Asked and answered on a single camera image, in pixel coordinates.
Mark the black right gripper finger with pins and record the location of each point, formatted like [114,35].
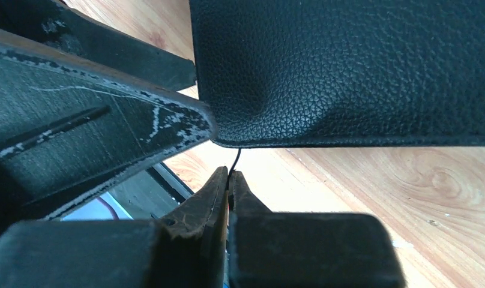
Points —
[55,24]
[70,129]

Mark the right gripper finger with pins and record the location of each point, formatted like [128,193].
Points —
[306,249]
[184,248]

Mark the black zip tool case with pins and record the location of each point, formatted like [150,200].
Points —
[321,74]

